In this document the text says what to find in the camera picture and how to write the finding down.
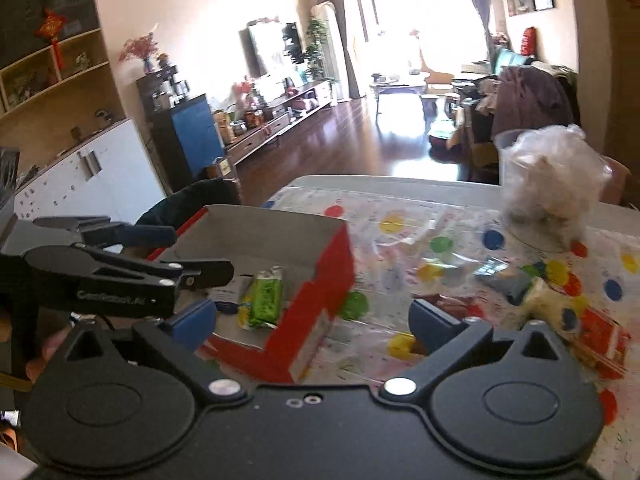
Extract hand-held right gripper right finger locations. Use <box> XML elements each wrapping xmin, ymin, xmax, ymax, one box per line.
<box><xmin>379</xmin><ymin>298</ymin><xmax>566</xmax><ymax>403</ymax></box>

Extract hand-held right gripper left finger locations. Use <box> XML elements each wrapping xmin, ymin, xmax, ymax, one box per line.
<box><xmin>64</xmin><ymin>297</ymin><xmax>246</xmax><ymax>401</ymax></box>

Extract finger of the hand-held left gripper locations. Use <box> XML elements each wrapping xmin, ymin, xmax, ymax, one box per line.
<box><xmin>75</xmin><ymin>242</ymin><xmax>236</xmax><ymax>292</ymax></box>
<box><xmin>35</xmin><ymin>216</ymin><xmax>178</xmax><ymax>252</ymax></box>

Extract white snack packet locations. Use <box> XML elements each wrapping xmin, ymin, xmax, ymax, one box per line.
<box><xmin>212</xmin><ymin>280</ymin><xmax>253</xmax><ymax>313</ymax></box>

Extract brown orange snack packet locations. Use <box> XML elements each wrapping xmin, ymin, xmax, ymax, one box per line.
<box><xmin>425</xmin><ymin>294</ymin><xmax>483</xmax><ymax>321</ymax></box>

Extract bright green snack packet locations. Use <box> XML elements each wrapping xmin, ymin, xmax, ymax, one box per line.
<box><xmin>239</xmin><ymin>266</ymin><xmax>286</xmax><ymax>331</ymax></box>

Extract blue-grey snack packet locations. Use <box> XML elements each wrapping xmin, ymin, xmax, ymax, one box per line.
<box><xmin>485</xmin><ymin>259</ymin><xmax>532</xmax><ymax>303</ymax></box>

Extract red cardboard box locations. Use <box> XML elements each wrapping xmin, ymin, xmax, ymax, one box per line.
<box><xmin>147</xmin><ymin>204</ymin><xmax>357</xmax><ymax>386</ymax></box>

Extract pale yellow snack packet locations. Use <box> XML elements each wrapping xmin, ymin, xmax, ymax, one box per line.
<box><xmin>520</xmin><ymin>276</ymin><xmax>585</xmax><ymax>343</ymax></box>

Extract red checked snack packet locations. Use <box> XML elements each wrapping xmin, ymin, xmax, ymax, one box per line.
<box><xmin>570</xmin><ymin>306</ymin><xmax>632</xmax><ymax>380</ymax></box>

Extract person's left hand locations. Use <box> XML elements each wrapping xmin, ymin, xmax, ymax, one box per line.
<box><xmin>25</xmin><ymin>331</ymin><xmax>68</xmax><ymax>383</ymax></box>

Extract wooden chair with black jacket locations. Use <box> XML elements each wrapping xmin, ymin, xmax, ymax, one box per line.
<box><xmin>135</xmin><ymin>177</ymin><xmax>241</xmax><ymax>241</ymax></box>

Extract white cabinet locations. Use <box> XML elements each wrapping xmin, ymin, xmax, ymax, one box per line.
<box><xmin>15</xmin><ymin>117</ymin><xmax>168</xmax><ymax>231</ymax></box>

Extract polka dot tablecloth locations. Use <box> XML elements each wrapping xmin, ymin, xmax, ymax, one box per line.
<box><xmin>260</xmin><ymin>185</ymin><xmax>640</xmax><ymax>480</ymax></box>

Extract dark cabinet with blue panel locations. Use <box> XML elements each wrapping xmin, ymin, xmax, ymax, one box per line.
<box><xmin>137</xmin><ymin>72</ymin><xmax>228</xmax><ymax>196</ymax></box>

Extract coffee machine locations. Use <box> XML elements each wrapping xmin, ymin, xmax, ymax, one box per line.
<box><xmin>150</xmin><ymin>67</ymin><xmax>191</xmax><ymax>111</ymax></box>

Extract red flowers in pot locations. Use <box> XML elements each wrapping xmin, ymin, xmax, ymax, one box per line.
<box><xmin>232</xmin><ymin>77</ymin><xmax>261</xmax><ymax>111</ymax></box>

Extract wooden television cabinet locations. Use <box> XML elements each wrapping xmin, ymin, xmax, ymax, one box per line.
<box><xmin>225</xmin><ymin>80</ymin><xmax>336</xmax><ymax>166</ymax></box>

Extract wooden shelf unit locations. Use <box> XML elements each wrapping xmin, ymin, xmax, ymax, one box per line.
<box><xmin>0</xmin><ymin>0</ymin><xmax>126</xmax><ymax>161</ymax></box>

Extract clear plastic container with bags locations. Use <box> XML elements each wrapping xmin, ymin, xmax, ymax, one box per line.
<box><xmin>492</xmin><ymin>125</ymin><xmax>613</xmax><ymax>251</ymax></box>

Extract pink flowers in vase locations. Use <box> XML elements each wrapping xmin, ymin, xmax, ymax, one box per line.
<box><xmin>119</xmin><ymin>32</ymin><xmax>160</xmax><ymax>73</ymax></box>

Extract television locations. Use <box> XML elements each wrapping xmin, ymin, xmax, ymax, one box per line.
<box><xmin>240</xmin><ymin>22</ymin><xmax>306</xmax><ymax>78</ymax></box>

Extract red knot ornament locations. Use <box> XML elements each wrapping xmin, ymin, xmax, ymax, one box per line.
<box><xmin>35</xmin><ymin>7</ymin><xmax>68</xmax><ymax>71</ymax></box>

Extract brown chair back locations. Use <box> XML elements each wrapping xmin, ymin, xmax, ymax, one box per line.
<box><xmin>600</xmin><ymin>155</ymin><xmax>631</xmax><ymax>206</ymax></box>

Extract coffee table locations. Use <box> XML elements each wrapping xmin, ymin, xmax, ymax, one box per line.
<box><xmin>370</xmin><ymin>72</ymin><xmax>431</xmax><ymax>111</ymax></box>

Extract grey purple clothes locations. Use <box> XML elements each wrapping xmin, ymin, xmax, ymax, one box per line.
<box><xmin>492</xmin><ymin>65</ymin><xmax>576</xmax><ymax>133</ymax></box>

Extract green potted plant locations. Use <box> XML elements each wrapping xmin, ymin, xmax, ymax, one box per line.
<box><xmin>302</xmin><ymin>17</ymin><xmax>328</xmax><ymax>81</ymax></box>

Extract white standing air conditioner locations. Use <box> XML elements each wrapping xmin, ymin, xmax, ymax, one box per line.
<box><xmin>311</xmin><ymin>2</ymin><xmax>351</xmax><ymax>101</ymax></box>

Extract brown curtain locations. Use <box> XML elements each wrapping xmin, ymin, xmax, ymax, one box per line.
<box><xmin>330</xmin><ymin>0</ymin><xmax>361</xmax><ymax>101</ymax></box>

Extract grey curtain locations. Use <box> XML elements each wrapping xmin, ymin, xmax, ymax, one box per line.
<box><xmin>460</xmin><ymin>0</ymin><xmax>496</xmax><ymax>61</ymax></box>

